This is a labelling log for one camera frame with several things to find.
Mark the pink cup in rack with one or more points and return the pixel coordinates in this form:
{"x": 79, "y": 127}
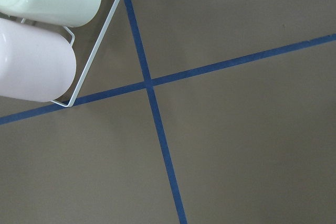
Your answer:
{"x": 36, "y": 64}

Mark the white wire cup rack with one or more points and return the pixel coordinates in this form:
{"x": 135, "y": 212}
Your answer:
{"x": 91, "y": 57}

